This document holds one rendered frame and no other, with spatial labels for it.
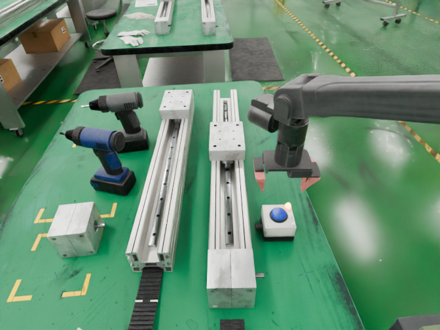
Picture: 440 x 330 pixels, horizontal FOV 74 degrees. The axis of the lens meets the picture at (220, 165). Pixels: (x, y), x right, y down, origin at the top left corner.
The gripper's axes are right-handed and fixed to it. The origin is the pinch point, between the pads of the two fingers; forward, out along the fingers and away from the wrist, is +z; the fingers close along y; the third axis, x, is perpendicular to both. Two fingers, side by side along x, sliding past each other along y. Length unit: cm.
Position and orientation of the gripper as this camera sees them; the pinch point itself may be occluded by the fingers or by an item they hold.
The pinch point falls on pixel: (282, 188)
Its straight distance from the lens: 71.3
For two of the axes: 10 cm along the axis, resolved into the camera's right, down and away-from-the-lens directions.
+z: 0.2, 7.5, 6.6
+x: 0.0, 6.6, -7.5
